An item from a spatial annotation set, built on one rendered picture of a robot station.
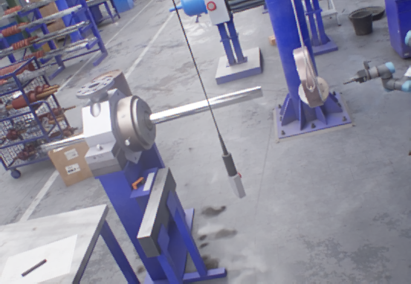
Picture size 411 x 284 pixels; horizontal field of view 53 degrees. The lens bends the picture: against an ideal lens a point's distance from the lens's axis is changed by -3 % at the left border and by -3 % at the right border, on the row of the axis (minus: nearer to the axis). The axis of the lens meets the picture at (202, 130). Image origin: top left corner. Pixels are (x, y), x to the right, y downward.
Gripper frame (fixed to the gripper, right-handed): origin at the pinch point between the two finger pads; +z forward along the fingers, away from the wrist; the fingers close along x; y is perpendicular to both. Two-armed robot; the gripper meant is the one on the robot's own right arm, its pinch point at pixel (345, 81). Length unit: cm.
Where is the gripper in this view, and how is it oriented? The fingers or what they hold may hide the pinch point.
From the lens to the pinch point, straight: 294.3
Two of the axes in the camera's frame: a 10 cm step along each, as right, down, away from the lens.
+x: 3.7, 1.7, 9.1
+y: 1.9, 9.5, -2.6
